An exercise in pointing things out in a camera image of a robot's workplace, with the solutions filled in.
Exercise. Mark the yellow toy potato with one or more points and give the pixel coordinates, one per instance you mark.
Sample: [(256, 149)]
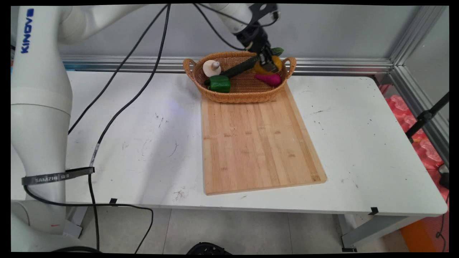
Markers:
[(259, 68)]

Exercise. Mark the orange box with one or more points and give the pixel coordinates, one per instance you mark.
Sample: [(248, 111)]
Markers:
[(417, 236)]

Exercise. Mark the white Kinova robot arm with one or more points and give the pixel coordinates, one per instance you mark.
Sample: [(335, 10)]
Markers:
[(39, 125)]

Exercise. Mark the dark green toy cucumber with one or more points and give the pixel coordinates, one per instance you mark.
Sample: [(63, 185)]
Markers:
[(236, 69)]

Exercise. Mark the small black tape piece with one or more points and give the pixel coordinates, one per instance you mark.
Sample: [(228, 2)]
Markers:
[(113, 202), (374, 211)]

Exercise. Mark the grey metal table leg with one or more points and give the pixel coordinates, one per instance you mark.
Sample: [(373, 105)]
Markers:
[(376, 227)]

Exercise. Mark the aluminium frame side rail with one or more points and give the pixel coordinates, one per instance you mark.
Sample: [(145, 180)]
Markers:
[(416, 100)]

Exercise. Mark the black round floor object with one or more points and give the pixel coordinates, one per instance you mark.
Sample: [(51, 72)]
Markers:
[(208, 249)]

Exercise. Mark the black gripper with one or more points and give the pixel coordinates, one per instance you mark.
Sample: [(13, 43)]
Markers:
[(252, 37)]

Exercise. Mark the horizontal aluminium frame rail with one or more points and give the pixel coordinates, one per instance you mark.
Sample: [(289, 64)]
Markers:
[(340, 66)]

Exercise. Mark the purple toy sweet potato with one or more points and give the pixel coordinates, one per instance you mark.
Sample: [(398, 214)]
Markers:
[(270, 79)]

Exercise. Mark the aluminium frame corner post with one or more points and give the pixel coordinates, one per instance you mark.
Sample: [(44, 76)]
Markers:
[(417, 34)]

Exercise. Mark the black power adapter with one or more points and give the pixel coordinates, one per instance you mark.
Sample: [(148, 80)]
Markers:
[(444, 179)]

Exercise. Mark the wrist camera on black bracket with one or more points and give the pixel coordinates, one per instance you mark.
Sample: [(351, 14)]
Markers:
[(263, 10)]

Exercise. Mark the white toy mushroom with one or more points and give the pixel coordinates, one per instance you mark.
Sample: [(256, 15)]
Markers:
[(211, 68)]

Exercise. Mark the green toy bell pepper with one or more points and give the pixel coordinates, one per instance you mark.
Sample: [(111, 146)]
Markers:
[(219, 84)]

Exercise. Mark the bamboo cutting board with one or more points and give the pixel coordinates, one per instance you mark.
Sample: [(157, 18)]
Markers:
[(258, 150)]

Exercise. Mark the black tripod stand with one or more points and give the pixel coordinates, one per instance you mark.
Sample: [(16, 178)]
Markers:
[(425, 116)]

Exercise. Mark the red foam mat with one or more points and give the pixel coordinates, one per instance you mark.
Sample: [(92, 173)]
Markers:
[(425, 147)]

